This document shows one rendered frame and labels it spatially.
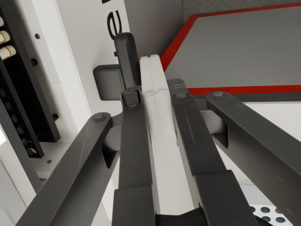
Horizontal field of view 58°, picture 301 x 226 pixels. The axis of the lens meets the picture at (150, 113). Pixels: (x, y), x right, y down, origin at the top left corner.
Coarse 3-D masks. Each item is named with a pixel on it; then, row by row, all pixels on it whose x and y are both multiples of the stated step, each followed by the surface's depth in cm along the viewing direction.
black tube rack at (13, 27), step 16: (0, 0) 25; (0, 16) 25; (16, 32) 26; (16, 48) 27; (16, 64) 28; (32, 64) 30; (16, 80) 29; (32, 80) 28; (32, 96) 30; (32, 112) 30; (48, 112) 31; (48, 128) 31
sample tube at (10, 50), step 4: (0, 48) 26; (4, 48) 26; (8, 48) 26; (12, 48) 26; (0, 52) 25; (4, 52) 26; (8, 52) 26; (12, 52) 26; (4, 56) 26; (8, 56) 26
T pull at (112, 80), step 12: (120, 36) 19; (132, 36) 19; (120, 48) 19; (132, 48) 19; (120, 60) 19; (132, 60) 19; (96, 72) 21; (108, 72) 20; (120, 72) 20; (132, 72) 20; (96, 84) 21; (108, 84) 21; (120, 84) 21; (132, 84) 20; (108, 96) 21
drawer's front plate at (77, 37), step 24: (48, 0) 17; (72, 0) 18; (96, 0) 21; (120, 0) 26; (48, 24) 18; (72, 24) 18; (96, 24) 21; (48, 48) 19; (72, 48) 18; (96, 48) 21; (72, 72) 19; (72, 96) 20; (96, 96) 21
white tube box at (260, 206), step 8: (248, 192) 40; (256, 192) 40; (248, 200) 39; (256, 200) 39; (264, 200) 38; (256, 208) 39; (264, 208) 40; (272, 208) 38; (264, 216) 40; (272, 216) 39; (280, 216) 38; (272, 224) 39; (280, 224) 39; (288, 224) 39
